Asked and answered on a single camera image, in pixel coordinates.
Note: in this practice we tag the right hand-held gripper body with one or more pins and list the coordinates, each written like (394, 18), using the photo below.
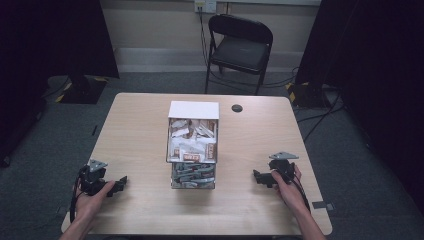
(282, 165)

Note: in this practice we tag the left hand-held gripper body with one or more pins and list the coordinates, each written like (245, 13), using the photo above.
(94, 178)

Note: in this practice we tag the person's left hand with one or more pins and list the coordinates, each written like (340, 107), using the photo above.
(89, 201)

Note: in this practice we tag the person's right hand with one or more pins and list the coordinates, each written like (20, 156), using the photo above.
(289, 191)

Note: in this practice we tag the small black floor tape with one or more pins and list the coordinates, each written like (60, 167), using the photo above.
(94, 130)

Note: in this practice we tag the grey tape strip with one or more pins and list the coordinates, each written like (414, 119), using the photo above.
(322, 205)

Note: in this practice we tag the pile of grey packets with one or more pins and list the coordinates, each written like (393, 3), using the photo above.
(193, 175)

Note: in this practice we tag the black table grommet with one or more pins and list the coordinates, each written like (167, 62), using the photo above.
(236, 108)

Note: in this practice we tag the pile of white brown packets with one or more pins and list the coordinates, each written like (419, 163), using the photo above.
(192, 141)

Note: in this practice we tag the black stand base yellow tape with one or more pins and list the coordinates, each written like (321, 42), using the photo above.
(83, 88)
(308, 95)

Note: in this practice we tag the clear organizer box white lid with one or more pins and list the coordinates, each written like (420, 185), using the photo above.
(193, 133)

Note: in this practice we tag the black folding chair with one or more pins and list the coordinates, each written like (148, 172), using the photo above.
(241, 50)

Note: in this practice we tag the black curtain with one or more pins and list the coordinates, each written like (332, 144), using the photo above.
(373, 66)
(50, 36)

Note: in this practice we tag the white wall outlet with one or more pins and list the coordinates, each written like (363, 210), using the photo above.
(205, 5)

